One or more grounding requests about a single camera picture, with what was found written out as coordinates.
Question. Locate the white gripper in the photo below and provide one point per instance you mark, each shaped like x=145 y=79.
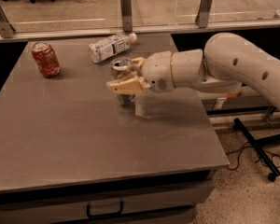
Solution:
x=157 y=69

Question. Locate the silver blue redbull can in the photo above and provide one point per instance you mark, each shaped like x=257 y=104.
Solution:
x=119 y=67

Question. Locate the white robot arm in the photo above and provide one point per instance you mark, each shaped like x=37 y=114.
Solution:
x=226 y=62

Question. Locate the clear plastic water bottle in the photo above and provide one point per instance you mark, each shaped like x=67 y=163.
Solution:
x=110 y=46

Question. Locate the red soda can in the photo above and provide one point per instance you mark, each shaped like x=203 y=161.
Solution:
x=46 y=59

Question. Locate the black stand leg with wheel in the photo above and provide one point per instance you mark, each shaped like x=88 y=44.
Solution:
x=257 y=145

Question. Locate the grey drawer front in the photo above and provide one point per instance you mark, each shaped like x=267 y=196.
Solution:
x=164 y=204

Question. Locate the middle metal glass bracket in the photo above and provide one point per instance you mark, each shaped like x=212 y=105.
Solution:
x=126 y=15

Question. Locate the metal glass bracket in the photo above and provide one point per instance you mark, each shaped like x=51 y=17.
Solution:
x=126 y=15
x=203 y=13
x=6 y=28

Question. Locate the right metal glass bracket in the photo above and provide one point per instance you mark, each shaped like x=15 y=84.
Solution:
x=203 y=13

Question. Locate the left metal glass bracket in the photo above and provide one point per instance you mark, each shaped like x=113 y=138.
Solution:
x=6 y=28

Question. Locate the black drawer handle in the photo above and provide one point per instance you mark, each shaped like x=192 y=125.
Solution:
x=104 y=210

